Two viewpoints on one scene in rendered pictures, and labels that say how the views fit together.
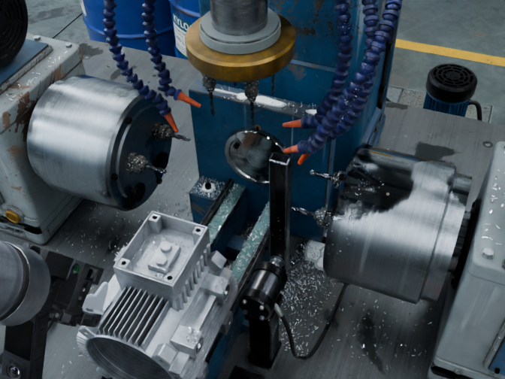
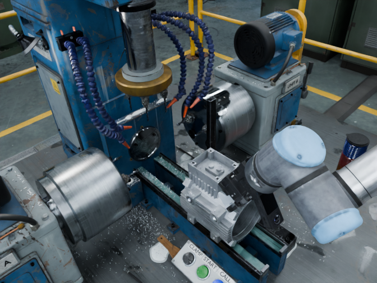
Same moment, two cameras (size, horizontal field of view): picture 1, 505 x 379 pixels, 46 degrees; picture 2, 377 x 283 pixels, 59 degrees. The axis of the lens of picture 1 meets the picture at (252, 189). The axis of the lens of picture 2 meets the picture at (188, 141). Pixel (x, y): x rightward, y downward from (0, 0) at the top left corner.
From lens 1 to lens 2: 0.90 m
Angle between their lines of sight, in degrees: 48
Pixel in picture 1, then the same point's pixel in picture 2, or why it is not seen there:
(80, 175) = (113, 205)
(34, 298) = not seen: hidden behind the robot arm
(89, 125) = (99, 175)
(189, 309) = not seen: hidden behind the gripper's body
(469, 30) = (36, 104)
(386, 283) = (244, 128)
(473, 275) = (267, 96)
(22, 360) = (275, 210)
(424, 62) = (36, 127)
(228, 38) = (154, 71)
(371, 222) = (230, 109)
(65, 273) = not seen: hidden behind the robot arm
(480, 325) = (269, 117)
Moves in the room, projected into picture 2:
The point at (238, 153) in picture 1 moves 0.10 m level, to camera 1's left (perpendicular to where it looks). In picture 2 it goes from (136, 149) to (123, 165)
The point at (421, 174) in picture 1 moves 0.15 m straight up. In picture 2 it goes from (221, 86) to (222, 49)
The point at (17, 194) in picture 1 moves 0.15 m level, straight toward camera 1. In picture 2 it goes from (68, 267) to (121, 260)
